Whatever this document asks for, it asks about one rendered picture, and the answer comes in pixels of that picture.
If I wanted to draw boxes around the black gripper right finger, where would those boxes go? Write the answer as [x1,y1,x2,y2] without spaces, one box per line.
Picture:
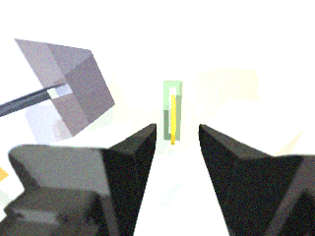
[198,124,315,236]

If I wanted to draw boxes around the grey box walls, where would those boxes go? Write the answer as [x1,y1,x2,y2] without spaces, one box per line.
[0,42,115,124]

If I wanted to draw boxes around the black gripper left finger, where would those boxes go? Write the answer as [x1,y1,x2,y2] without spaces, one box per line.
[8,123,158,236]

